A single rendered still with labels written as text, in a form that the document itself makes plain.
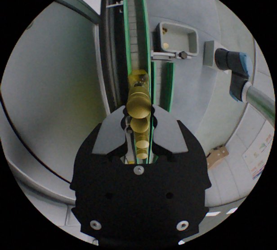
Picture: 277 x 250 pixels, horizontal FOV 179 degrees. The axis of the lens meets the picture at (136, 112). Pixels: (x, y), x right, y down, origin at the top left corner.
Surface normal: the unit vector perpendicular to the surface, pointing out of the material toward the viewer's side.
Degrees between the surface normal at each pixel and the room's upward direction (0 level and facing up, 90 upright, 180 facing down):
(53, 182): 90
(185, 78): 0
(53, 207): 90
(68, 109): 90
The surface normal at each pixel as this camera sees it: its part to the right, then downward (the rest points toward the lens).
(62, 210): 1.00, -0.04
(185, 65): -0.02, 0.53
